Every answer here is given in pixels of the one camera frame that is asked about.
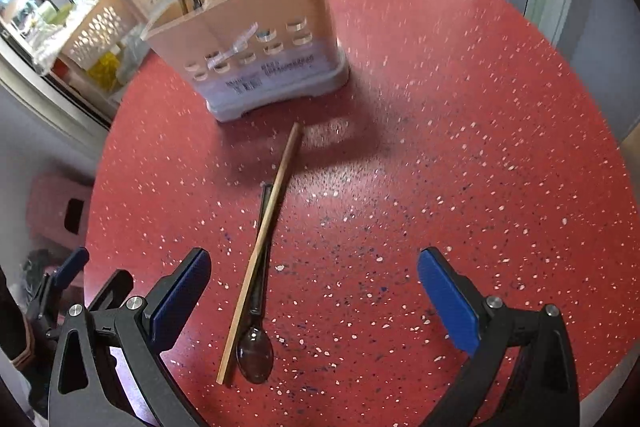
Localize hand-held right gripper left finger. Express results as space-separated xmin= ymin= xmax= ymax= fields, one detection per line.
xmin=47 ymin=248 xmax=213 ymax=427

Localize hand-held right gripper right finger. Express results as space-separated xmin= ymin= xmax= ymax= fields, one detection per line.
xmin=417 ymin=247 xmax=581 ymax=427

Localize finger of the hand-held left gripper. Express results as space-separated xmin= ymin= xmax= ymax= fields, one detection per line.
xmin=87 ymin=268 xmax=135 ymax=310
xmin=37 ymin=247 xmax=91 ymax=313

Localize dark spoon with black handle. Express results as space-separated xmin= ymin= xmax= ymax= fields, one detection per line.
xmin=235 ymin=184 xmax=275 ymax=384

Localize dark plastic bag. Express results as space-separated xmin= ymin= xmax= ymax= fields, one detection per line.
xmin=21 ymin=249 xmax=57 ymax=308

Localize pink plastic stool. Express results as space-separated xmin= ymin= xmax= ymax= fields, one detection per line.
xmin=30 ymin=174 xmax=94 ymax=258

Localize yellow plastic bag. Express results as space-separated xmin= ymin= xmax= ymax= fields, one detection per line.
xmin=87 ymin=49 xmax=127 ymax=88

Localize white perforated storage cart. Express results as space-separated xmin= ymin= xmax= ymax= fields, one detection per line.
xmin=60 ymin=0 xmax=176 ymax=72

